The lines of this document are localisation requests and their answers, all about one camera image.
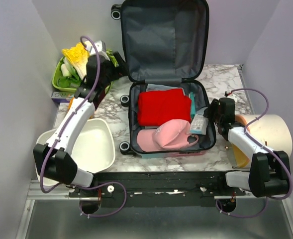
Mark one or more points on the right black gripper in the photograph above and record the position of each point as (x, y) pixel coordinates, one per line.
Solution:
(209, 112)

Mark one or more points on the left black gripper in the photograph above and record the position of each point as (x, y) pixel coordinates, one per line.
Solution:
(122, 70)

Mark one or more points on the teal cloth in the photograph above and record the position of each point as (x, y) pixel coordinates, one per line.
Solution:
(193, 109)

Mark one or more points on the light blue denim garment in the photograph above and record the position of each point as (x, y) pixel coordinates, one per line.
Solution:
(155, 87)

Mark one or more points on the pink baseball cap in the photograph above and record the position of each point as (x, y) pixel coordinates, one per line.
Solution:
(172, 135)

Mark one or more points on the red garment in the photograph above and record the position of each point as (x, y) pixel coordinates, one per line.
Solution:
(158, 107)

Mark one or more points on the pink and teal kids suitcase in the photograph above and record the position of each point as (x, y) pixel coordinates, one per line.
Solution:
(164, 43)

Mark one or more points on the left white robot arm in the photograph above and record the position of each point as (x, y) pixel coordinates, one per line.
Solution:
(87, 98)

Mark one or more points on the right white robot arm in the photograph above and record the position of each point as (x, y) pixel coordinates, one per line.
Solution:
(262, 146)

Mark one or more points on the white green bok choy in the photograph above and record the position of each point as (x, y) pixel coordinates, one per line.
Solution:
(112, 58)

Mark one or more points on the clear packet of items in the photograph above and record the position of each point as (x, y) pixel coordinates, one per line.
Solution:
(199, 125)

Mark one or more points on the yellow napa cabbage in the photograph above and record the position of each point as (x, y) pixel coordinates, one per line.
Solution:
(78, 57)

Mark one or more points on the cream cylindrical bucket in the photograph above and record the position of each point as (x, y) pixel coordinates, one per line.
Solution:
(272, 131)

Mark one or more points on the green vegetable tray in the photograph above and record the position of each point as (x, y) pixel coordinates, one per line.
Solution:
(65, 84)

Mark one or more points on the purple white box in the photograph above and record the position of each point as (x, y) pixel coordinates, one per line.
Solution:
(61, 97)

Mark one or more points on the white rectangular plastic tub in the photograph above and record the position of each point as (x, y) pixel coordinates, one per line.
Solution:
(93, 152)

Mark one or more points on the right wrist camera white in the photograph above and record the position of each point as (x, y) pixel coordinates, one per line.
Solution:
(231, 95)

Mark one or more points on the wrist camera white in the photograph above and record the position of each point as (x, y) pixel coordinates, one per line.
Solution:
(100, 46)
(231, 95)

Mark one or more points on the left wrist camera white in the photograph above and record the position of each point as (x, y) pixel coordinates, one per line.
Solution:
(100, 46)

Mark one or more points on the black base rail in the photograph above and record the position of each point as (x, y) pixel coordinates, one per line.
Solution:
(159, 189)

